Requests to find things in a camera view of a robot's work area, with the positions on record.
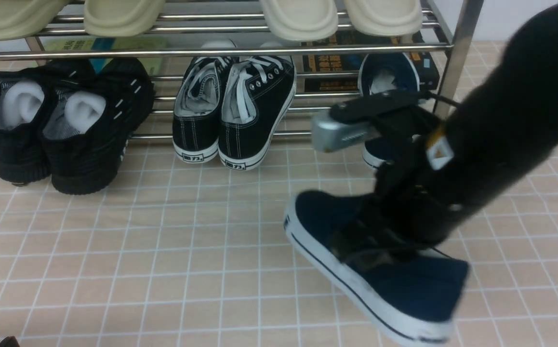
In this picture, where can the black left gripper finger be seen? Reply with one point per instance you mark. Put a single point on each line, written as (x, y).
(10, 341)

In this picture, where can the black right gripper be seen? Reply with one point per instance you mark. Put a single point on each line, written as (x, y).
(382, 229)

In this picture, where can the navy slip-on shoe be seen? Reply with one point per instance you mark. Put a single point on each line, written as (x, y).
(385, 75)
(410, 297)

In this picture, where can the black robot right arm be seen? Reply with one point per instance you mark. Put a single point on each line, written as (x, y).
(499, 133)

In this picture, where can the stainless steel shoe rack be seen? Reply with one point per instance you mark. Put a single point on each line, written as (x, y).
(455, 45)

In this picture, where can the black book with orange text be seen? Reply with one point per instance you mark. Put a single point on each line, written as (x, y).
(339, 73)

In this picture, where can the black canvas sneaker right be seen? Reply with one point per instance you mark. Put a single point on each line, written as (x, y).
(259, 91)

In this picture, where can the black canvas sneaker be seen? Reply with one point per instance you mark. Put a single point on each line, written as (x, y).
(197, 108)
(259, 91)

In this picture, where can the cream slipper far right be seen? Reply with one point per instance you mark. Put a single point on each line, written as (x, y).
(385, 18)

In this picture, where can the cream slipper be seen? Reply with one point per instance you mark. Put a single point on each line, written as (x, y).
(301, 20)
(385, 18)

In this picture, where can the black knit sneaker right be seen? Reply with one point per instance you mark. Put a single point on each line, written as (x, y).
(86, 136)

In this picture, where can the black knit sneaker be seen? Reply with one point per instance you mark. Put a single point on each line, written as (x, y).
(86, 136)
(27, 99)

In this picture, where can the black canvas sneaker left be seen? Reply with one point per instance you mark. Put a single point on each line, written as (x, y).
(197, 108)

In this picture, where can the black knit sneaker left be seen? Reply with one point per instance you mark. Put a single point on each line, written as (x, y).
(27, 99)

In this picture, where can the green book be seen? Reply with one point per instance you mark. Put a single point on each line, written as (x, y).
(152, 65)

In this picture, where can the beige slipper far left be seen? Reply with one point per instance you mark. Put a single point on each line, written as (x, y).
(25, 18)

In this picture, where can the beige slipper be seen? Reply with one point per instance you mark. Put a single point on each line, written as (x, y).
(120, 18)
(25, 18)

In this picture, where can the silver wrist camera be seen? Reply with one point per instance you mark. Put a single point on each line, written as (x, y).
(329, 135)

